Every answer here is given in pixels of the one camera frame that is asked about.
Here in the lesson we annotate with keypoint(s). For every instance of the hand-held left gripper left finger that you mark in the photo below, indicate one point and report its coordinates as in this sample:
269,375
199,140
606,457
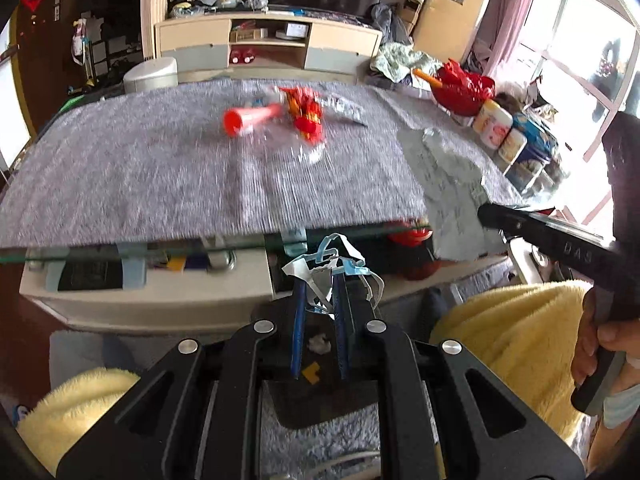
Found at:
299,330

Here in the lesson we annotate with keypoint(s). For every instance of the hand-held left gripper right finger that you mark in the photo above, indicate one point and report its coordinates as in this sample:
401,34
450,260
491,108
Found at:
341,330

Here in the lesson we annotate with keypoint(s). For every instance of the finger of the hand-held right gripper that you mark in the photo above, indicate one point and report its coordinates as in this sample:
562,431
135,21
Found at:
540,240

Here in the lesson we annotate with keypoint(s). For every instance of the blue-white wrapper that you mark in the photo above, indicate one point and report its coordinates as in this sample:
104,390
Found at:
303,269

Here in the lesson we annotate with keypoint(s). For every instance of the black trash bin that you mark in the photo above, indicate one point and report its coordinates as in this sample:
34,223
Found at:
325,405

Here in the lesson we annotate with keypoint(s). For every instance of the clear plastic wrapper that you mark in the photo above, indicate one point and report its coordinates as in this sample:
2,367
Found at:
280,142

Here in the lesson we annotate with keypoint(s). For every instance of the person's right forearm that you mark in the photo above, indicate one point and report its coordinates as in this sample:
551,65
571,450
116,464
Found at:
622,405

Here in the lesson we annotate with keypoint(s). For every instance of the person's right hand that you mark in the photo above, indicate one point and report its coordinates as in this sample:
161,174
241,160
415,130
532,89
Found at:
617,335

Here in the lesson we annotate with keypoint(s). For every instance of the white crumpled tissue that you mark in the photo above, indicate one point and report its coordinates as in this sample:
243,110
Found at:
319,344

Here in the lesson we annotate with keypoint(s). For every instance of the yellow paper scrap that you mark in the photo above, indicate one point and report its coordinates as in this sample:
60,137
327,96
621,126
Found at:
310,374

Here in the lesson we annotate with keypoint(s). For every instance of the white canister with yellow label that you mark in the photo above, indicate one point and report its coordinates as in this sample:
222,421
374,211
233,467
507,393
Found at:
512,146

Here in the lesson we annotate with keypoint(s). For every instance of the grey printed paper sheet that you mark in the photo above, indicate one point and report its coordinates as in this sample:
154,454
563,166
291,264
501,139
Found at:
450,185

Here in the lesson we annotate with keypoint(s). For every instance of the yellow fleece pants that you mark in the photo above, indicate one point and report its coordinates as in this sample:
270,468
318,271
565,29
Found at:
500,340

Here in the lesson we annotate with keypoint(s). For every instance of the grey fluffy rug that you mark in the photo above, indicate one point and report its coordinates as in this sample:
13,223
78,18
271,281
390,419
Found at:
320,447

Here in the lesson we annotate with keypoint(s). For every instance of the white canister with red label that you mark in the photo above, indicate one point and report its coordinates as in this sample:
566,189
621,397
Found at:
492,122

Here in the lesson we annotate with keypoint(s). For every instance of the glass top coffee table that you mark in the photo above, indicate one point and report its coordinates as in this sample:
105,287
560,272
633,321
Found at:
150,305

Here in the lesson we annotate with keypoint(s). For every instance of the red plastic bag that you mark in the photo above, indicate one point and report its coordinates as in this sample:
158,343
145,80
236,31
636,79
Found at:
462,85

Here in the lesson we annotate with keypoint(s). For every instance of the orange stick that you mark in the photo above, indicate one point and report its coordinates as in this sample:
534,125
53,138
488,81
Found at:
425,76

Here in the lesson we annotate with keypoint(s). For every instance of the pink curtain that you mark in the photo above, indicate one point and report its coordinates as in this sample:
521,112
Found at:
515,15

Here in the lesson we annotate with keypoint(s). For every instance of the grey woven table mat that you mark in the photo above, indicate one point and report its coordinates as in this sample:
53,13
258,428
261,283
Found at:
150,180

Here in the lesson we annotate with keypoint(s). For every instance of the silver foil wrapper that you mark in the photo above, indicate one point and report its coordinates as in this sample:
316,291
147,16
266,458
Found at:
345,110

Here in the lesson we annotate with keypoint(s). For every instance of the red snack wrapper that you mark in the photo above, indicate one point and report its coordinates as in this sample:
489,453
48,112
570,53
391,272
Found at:
305,110

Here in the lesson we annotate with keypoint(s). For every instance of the light green cloth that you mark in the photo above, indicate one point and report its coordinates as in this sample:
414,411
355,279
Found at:
400,57

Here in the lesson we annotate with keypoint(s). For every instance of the large cardboard box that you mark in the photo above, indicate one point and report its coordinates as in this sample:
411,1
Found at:
450,10

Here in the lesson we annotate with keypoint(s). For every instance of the pair of red items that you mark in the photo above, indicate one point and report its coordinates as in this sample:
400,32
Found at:
241,55

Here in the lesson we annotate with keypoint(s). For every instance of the white round stool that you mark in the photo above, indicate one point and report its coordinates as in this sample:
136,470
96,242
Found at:
150,75

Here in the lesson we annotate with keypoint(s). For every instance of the beige TV cabinet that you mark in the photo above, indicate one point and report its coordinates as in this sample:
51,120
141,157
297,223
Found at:
200,35

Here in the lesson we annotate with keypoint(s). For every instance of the dark brown door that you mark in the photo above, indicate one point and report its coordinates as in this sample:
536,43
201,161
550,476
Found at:
50,55

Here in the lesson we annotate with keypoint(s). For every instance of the window frame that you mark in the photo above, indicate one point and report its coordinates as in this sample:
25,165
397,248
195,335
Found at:
565,60

